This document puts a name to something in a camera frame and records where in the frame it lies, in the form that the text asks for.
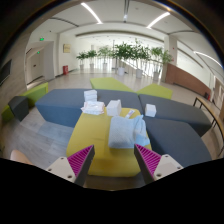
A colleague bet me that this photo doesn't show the large white box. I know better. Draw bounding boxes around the large white box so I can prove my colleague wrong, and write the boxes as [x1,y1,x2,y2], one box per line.
[105,99,123,117]

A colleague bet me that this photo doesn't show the light blue towel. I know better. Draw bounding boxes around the light blue towel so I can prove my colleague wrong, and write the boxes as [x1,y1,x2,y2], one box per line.
[107,114,151,150]

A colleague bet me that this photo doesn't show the lime green upholstered bench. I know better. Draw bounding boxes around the lime green upholstered bench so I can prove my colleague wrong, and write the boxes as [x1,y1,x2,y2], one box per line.
[1,82,50,123]
[89,77,135,94]
[136,83,174,100]

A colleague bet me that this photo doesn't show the wet wipes pack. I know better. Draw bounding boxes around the wet wipes pack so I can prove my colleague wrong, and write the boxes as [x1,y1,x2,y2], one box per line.
[80,100,106,116]

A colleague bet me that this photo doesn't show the brown wood low partition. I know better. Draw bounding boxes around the brown wood low partition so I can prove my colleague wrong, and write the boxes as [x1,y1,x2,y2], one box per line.
[165,63,212,98]

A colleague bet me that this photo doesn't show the blue-grey upholstered bench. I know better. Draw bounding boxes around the blue-grey upholstered bench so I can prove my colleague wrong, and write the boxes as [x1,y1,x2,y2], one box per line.
[143,116,213,168]
[138,93,213,137]
[35,88,144,129]

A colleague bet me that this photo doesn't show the beige wooden chair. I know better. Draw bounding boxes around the beige wooden chair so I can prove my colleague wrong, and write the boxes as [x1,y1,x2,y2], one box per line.
[9,149,35,166]

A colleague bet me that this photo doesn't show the white tube with cap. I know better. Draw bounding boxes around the white tube with cap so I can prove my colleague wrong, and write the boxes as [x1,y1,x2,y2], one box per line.
[124,109,136,120]

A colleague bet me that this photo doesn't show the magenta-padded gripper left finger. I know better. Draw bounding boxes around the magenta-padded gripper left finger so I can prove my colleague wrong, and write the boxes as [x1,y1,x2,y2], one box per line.
[45,144,96,187]

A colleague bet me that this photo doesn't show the row of potted green plants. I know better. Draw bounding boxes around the row of potted green plants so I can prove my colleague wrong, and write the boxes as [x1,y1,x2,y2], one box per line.
[75,39,174,81]

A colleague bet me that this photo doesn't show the black wall screen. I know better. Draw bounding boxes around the black wall screen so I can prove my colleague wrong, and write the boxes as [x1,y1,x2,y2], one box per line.
[0,59,13,87]

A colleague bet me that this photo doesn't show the ceiling strip lights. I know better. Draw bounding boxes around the ceiling strip lights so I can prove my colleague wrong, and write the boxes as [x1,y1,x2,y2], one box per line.
[80,1,224,69]

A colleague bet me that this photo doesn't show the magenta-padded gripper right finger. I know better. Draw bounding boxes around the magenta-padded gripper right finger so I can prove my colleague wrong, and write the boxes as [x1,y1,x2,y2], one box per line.
[133,143,184,185]

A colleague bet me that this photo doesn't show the dark grey cube seat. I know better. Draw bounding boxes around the dark grey cube seat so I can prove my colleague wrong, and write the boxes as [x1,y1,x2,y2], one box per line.
[7,95,30,122]

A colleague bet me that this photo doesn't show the stack of white tissues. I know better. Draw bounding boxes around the stack of white tissues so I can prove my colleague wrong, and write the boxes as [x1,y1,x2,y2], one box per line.
[83,89,98,103]

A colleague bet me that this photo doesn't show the framed wall picture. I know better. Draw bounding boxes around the framed wall picture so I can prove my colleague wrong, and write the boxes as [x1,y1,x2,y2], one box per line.
[62,43,72,54]

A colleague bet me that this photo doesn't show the black-framed wooden table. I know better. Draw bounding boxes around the black-framed wooden table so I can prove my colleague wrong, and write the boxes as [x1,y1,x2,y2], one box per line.
[192,96,224,158]

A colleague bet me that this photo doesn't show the yellow upholstered ottoman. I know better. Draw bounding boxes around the yellow upholstered ottoman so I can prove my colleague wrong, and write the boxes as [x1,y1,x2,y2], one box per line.
[65,107,153,178]

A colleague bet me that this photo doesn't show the small white box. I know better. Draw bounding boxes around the small white box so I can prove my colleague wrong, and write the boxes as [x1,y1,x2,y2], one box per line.
[144,103,157,118]

